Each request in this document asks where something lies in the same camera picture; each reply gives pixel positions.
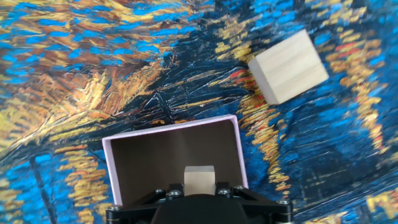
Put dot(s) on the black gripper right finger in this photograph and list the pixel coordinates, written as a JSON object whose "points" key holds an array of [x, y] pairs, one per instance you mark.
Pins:
{"points": [[267, 208]]}

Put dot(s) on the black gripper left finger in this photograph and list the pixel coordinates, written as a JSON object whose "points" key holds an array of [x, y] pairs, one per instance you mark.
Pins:
{"points": [[136, 207]]}

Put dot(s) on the small wooden cube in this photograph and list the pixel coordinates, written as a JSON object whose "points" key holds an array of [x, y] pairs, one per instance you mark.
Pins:
{"points": [[199, 180]]}

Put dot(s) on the large wooden block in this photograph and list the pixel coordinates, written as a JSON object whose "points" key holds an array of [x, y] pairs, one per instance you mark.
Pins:
{"points": [[289, 67]]}

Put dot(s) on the pink gift box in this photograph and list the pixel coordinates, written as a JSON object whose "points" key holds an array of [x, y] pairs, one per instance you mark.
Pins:
{"points": [[171, 155]]}

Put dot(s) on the starry night print cloth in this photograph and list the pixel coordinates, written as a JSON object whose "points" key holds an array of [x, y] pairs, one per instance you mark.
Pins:
{"points": [[77, 62]]}

